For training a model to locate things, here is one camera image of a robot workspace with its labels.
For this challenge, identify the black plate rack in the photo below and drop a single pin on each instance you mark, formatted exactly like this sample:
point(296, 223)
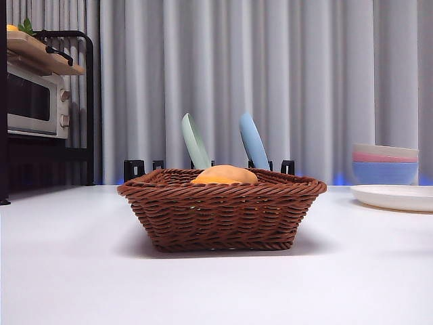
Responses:
point(126, 169)

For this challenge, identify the white flat plate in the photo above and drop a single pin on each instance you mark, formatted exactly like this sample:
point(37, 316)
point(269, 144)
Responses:
point(395, 198)

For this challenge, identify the brown wicker basket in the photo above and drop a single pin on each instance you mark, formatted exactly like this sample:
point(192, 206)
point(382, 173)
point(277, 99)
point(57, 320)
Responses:
point(220, 220)

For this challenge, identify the black metal shelf frame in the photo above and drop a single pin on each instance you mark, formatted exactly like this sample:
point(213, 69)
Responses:
point(90, 101)

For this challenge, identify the white bowl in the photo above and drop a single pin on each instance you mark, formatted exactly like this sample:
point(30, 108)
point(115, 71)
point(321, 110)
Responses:
point(385, 149)

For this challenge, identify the light blue plate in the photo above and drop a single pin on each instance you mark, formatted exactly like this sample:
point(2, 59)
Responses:
point(253, 142)

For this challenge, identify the tan potato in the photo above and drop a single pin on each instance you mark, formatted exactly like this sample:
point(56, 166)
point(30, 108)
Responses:
point(233, 174)

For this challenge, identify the green leaves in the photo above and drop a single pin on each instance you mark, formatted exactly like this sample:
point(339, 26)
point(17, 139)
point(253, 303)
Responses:
point(26, 27)

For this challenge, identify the pink bowl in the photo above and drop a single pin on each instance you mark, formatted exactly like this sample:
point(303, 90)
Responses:
point(372, 157)

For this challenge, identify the silver toaster oven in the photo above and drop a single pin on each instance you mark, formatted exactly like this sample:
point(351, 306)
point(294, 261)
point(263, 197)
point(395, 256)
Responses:
point(30, 98)

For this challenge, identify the grey curtain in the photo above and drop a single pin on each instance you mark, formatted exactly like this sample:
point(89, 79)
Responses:
point(304, 84)

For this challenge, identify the blue bowl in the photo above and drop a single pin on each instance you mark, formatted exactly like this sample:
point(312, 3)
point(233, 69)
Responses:
point(385, 172)

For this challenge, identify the pale green plate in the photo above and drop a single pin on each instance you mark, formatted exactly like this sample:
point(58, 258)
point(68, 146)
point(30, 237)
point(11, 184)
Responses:
point(195, 145)

